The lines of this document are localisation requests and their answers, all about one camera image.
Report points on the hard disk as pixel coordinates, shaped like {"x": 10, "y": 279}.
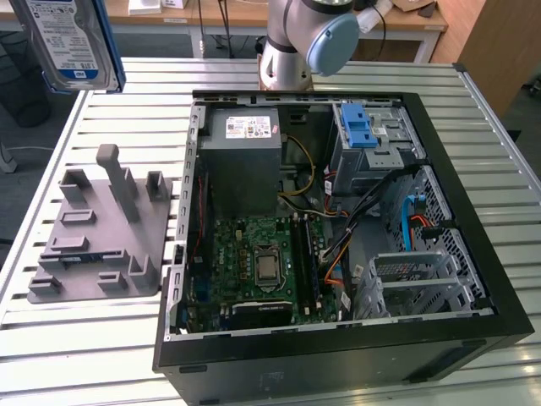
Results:
{"x": 72, "y": 42}

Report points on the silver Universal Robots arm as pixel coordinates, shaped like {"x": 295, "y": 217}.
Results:
{"x": 283, "y": 63}

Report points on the silver disk bay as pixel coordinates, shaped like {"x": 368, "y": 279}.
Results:
{"x": 422, "y": 282}

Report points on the grey power supply unit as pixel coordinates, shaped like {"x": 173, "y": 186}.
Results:
{"x": 241, "y": 182}

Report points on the CPU socket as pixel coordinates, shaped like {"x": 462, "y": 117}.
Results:
{"x": 267, "y": 247}

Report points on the black RAM slot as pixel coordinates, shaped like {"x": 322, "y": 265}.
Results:
{"x": 298, "y": 262}

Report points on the silver CPU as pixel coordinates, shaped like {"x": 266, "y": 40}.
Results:
{"x": 266, "y": 269}

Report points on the green motherboard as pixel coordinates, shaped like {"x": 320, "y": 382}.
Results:
{"x": 232, "y": 270}

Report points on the RAM stick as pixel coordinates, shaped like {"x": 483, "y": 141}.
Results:
{"x": 78, "y": 259}
{"x": 313, "y": 270}

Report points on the blue drive latch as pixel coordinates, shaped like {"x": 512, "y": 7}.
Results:
{"x": 357, "y": 135}

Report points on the black graphics card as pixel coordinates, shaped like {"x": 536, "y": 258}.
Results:
{"x": 258, "y": 316}

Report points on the silver optical drive cage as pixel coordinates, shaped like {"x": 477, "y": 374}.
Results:
{"x": 380, "y": 160}

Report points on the black PC case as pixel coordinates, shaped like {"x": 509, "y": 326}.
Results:
{"x": 296, "y": 368}

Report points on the grey parts rack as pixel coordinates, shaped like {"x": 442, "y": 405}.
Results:
{"x": 105, "y": 254}

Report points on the white desk device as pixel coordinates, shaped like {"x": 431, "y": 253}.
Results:
{"x": 372, "y": 17}

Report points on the wooden desk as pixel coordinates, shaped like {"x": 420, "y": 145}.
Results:
{"x": 148, "y": 21}

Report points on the small white box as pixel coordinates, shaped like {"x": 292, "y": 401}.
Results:
{"x": 173, "y": 3}

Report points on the white cardboard box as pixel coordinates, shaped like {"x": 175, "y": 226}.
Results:
{"x": 143, "y": 6}

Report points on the brown cardboard piece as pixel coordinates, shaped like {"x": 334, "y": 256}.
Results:
{"x": 412, "y": 6}

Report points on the black mesh bin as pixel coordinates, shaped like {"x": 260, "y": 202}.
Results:
{"x": 21, "y": 110}

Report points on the wooden cabinet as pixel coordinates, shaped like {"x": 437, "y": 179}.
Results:
{"x": 498, "y": 42}

